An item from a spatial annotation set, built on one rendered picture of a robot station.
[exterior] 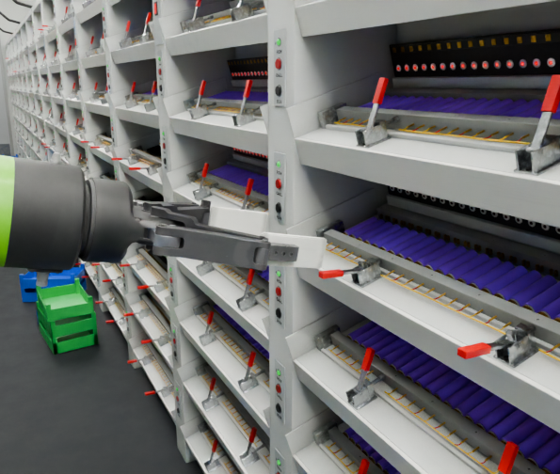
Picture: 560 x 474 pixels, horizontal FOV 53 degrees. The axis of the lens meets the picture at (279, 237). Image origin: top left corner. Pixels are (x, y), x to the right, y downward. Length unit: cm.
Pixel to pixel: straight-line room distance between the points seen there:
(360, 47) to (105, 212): 62
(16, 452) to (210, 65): 140
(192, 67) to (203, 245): 115
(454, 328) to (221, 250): 33
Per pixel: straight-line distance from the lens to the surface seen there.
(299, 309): 101
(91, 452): 208
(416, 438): 85
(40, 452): 214
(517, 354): 64
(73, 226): 48
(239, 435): 153
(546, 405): 63
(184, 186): 160
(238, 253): 48
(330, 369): 100
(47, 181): 49
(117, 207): 50
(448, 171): 65
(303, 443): 115
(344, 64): 98
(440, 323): 72
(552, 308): 69
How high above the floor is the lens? 118
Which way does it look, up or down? 15 degrees down
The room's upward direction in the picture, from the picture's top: straight up
